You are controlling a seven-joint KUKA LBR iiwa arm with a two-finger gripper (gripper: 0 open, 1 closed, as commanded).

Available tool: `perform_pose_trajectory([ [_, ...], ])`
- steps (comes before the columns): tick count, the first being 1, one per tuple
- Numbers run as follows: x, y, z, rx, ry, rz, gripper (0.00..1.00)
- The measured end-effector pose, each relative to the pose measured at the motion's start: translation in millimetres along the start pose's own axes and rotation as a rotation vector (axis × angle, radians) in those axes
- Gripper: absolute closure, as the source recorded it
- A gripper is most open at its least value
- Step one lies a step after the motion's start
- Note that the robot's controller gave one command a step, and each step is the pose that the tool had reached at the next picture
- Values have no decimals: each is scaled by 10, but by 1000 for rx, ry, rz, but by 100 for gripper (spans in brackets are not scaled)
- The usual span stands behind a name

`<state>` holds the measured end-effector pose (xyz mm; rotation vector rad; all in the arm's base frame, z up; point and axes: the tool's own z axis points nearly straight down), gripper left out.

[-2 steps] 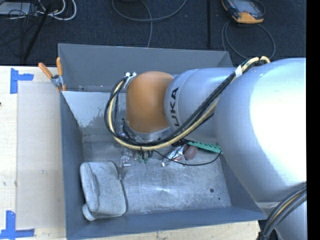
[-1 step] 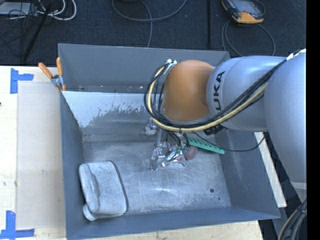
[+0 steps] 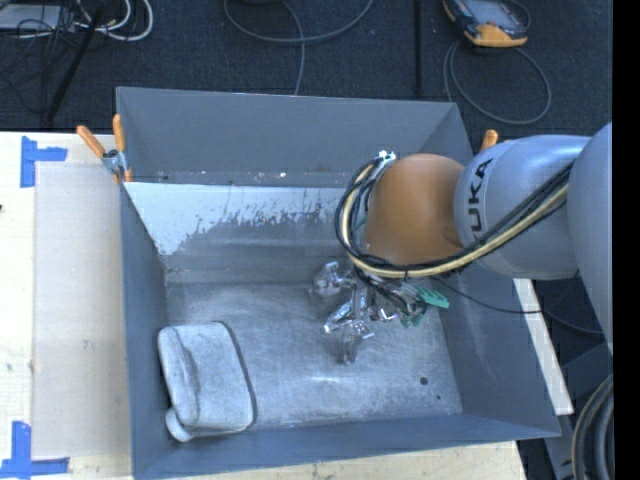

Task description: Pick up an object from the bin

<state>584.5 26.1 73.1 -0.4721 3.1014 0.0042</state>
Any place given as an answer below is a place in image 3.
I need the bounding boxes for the pale wood board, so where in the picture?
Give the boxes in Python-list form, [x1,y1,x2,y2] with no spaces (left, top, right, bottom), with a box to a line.
[30,160,134,463]

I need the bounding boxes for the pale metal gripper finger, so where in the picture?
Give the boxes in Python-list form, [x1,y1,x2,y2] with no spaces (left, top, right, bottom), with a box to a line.
[310,261,355,298]
[321,305,376,366]

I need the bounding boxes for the grey metal bin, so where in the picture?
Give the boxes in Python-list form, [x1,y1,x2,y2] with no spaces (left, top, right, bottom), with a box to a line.
[114,85,563,480]

